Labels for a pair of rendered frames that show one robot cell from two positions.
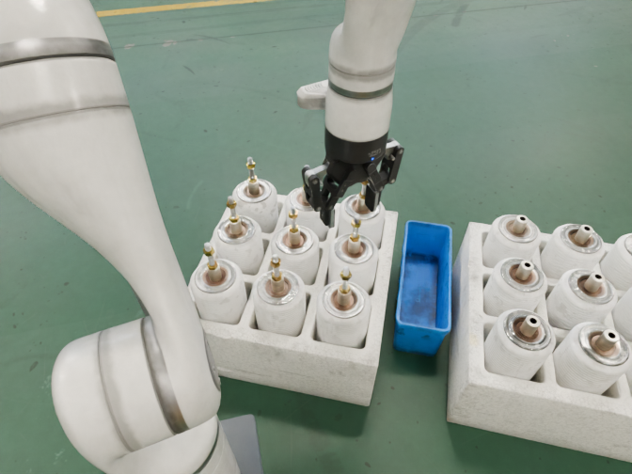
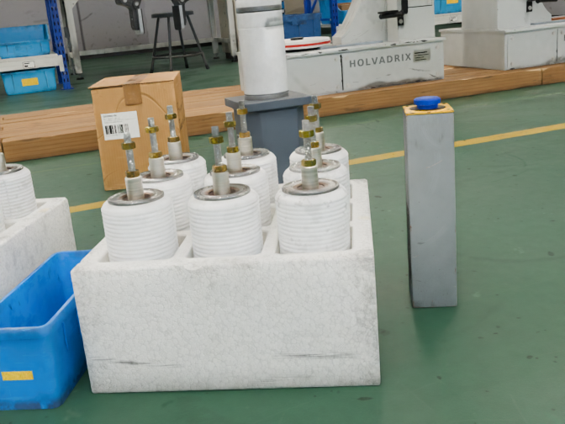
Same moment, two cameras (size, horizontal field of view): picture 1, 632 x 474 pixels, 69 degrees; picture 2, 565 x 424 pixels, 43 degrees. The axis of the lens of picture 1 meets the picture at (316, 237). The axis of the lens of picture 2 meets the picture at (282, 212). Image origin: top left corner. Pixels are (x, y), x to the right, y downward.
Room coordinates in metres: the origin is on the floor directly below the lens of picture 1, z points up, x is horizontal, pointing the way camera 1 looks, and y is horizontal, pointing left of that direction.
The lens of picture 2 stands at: (1.64, 0.01, 0.49)
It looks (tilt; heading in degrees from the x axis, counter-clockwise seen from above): 16 degrees down; 175
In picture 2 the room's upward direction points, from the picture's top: 5 degrees counter-clockwise
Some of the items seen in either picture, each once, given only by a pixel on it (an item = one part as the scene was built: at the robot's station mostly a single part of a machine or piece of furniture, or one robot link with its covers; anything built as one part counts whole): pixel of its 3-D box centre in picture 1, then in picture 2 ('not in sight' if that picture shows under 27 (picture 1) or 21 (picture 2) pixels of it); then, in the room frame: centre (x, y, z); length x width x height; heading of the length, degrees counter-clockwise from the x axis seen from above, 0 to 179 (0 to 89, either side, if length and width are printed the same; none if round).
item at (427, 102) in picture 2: not in sight; (427, 104); (0.58, 0.34, 0.32); 0.04 x 0.04 x 0.02
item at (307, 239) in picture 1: (294, 240); (234, 171); (0.59, 0.04, 0.25); 0.08 x 0.08 x 0.01
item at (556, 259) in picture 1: (561, 267); not in sight; (0.60, -0.52, 0.16); 0.10 x 0.10 x 0.18
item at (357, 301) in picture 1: (343, 300); (176, 159); (0.45, -0.05, 0.25); 0.08 x 0.08 x 0.01
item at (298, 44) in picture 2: not in sight; (297, 43); (-1.67, 0.46, 0.29); 0.30 x 0.30 x 0.06
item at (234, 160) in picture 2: (293, 235); (234, 162); (0.59, 0.04, 0.26); 0.02 x 0.02 x 0.03
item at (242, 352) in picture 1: (296, 288); (246, 272); (0.60, 0.04, 0.09); 0.39 x 0.39 x 0.18; 78
